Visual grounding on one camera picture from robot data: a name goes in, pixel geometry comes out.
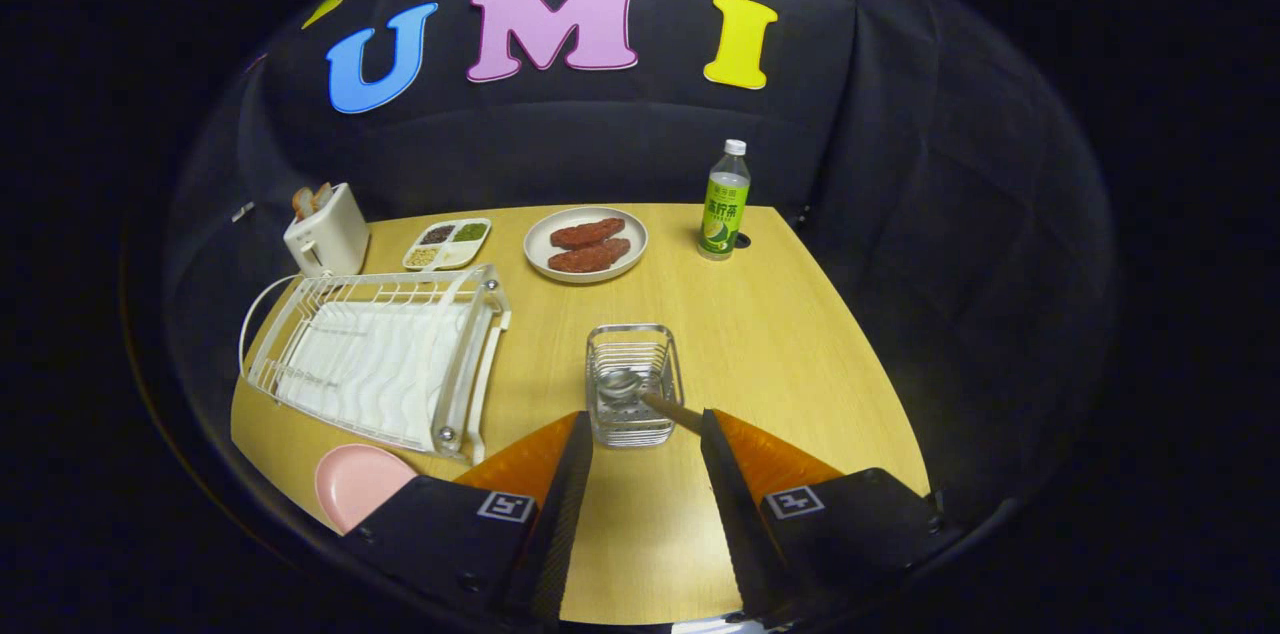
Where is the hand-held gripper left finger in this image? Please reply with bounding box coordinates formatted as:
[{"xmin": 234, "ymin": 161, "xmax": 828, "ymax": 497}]
[{"xmin": 345, "ymin": 411, "xmax": 596, "ymax": 627}]

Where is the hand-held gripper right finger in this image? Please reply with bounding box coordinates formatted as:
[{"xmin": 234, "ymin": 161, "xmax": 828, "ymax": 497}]
[{"xmin": 700, "ymin": 408, "xmax": 946, "ymax": 627}]

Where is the metal wire basket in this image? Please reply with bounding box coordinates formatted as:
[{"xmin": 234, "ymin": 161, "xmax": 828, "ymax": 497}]
[{"xmin": 585, "ymin": 324, "xmax": 685, "ymax": 448}]

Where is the metal spoon with wooden handle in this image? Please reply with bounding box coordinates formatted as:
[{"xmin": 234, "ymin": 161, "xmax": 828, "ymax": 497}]
[{"xmin": 597, "ymin": 367, "xmax": 704, "ymax": 435}]

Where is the pink plate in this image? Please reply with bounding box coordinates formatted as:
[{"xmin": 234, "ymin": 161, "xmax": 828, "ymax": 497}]
[{"xmin": 314, "ymin": 444, "xmax": 419, "ymax": 535}]

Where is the white wire dish rack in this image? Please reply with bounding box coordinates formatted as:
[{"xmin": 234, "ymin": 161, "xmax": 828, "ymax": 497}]
[{"xmin": 238, "ymin": 264, "xmax": 512, "ymax": 466}]

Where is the white plate with meat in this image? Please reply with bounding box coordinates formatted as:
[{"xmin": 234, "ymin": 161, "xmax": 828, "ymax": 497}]
[{"xmin": 523, "ymin": 206, "xmax": 649, "ymax": 285}]

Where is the red meat piece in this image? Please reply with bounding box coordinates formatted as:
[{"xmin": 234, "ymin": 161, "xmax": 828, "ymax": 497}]
[
  {"xmin": 550, "ymin": 218, "xmax": 627, "ymax": 250},
  {"xmin": 546, "ymin": 238, "xmax": 632, "ymax": 274}
]

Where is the white divided seasoning tray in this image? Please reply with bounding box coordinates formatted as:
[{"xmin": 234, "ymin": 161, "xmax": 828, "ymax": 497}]
[{"xmin": 402, "ymin": 218, "xmax": 492, "ymax": 272}]

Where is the green drink bottle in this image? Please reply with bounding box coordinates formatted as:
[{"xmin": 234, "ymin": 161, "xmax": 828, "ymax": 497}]
[{"xmin": 697, "ymin": 139, "xmax": 751, "ymax": 261}]

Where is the white toaster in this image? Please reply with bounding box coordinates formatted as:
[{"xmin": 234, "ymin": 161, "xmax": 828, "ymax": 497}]
[{"xmin": 283, "ymin": 182, "xmax": 371, "ymax": 277}]

